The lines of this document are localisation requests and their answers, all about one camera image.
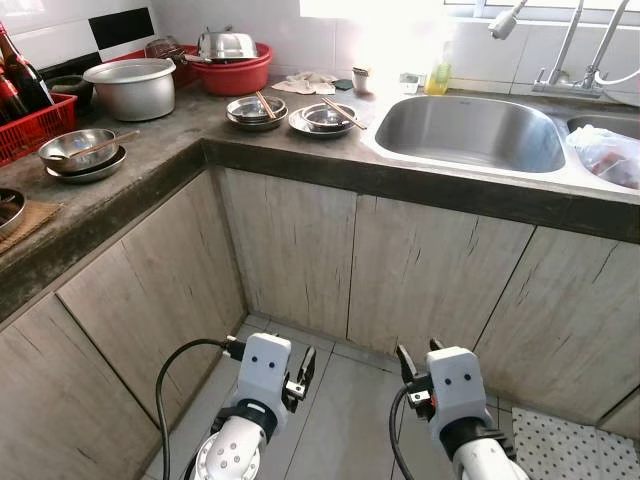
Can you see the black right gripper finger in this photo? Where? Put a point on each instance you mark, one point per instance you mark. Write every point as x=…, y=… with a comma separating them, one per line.
x=436, y=345
x=405, y=365

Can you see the white dotted floor mat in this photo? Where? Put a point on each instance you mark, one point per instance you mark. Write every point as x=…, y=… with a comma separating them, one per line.
x=570, y=450

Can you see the shallow steel dish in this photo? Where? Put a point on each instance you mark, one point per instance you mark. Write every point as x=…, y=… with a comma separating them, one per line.
x=8, y=212

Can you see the steel plate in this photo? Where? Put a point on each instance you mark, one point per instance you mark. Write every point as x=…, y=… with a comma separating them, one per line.
x=257, y=126
x=300, y=126
x=100, y=173

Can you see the yellow dish soap bottle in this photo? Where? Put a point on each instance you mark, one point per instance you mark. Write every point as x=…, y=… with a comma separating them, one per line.
x=438, y=80

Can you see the stainless steel sink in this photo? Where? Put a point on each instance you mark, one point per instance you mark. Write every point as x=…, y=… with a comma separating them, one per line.
x=470, y=135

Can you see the dark stone mortar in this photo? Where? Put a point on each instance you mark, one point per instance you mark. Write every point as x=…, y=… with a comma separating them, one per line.
x=70, y=88

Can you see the red plastic bottle basket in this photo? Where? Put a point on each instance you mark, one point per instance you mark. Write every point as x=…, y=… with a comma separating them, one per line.
x=40, y=125

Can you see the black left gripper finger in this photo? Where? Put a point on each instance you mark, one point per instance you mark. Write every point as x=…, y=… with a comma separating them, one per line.
x=307, y=365

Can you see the small white cup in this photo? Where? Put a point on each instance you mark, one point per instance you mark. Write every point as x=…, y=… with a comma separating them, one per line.
x=362, y=82

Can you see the chrome faucet with spray head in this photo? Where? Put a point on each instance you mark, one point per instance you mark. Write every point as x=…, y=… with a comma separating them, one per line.
x=566, y=45

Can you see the white dish rag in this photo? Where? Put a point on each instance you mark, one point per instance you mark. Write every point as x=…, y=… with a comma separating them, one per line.
x=305, y=84

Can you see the brown cardboard mat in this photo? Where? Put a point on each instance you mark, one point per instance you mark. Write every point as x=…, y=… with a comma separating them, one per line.
x=35, y=218

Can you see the red plastic basin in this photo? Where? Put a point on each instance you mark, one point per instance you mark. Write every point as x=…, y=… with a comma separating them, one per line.
x=230, y=78

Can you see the clear plastic food bag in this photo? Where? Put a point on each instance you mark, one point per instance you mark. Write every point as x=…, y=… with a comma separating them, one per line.
x=610, y=155

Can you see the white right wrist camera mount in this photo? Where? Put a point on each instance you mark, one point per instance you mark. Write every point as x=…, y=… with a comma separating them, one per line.
x=458, y=385

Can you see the dark red-capped sauce bottle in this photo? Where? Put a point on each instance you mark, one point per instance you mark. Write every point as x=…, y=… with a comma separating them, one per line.
x=25, y=80

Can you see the small red-labelled bottle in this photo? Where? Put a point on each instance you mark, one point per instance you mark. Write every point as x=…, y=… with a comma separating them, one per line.
x=10, y=100

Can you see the aluminium cooking pot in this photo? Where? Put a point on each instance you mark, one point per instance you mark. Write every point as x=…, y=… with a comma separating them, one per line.
x=130, y=95

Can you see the grey wood cabinet door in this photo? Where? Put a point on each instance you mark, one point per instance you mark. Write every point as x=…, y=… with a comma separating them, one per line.
x=150, y=280
x=430, y=285
x=290, y=250
x=60, y=400
x=570, y=330

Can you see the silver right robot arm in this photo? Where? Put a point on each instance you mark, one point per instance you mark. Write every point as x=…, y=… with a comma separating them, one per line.
x=485, y=465

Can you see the wooden chopstick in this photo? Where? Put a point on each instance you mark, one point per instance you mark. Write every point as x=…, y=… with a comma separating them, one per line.
x=270, y=106
x=262, y=103
x=343, y=113
x=120, y=138
x=350, y=114

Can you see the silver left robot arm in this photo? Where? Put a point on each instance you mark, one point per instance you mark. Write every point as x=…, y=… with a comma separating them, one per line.
x=230, y=455

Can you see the small white holder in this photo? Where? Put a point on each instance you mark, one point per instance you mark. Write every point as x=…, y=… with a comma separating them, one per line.
x=410, y=83

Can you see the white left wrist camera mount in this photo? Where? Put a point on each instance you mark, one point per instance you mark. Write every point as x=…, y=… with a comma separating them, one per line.
x=262, y=370

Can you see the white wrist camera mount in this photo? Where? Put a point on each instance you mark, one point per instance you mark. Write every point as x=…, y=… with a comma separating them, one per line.
x=262, y=370
x=458, y=385

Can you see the steel bowl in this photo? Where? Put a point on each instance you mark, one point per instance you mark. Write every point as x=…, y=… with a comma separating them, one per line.
x=80, y=140
x=245, y=108
x=322, y=118

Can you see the green scrub pad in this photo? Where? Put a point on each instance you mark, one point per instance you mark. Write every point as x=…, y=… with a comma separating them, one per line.
x=344, y=85

